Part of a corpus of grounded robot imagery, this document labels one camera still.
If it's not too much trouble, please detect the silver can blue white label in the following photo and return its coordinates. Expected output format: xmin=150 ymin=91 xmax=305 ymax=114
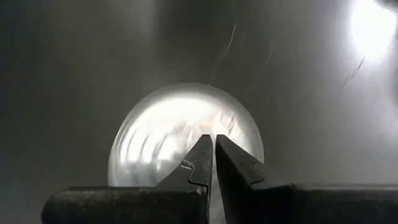
xmin=107 ymin=82 xmax=265 ymax=187

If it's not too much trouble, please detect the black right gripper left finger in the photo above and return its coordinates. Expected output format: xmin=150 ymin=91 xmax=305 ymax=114
xmin=42 ymin=134 xmax=214 ymax=224

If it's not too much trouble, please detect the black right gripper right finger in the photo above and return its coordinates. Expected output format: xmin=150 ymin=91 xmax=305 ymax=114
xmin=215 ymin=134 xmax=398 ymax=224

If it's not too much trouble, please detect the black table mat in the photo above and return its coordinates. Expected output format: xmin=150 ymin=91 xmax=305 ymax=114
xmin=0 ymin=0 xmax=398 ymax=224

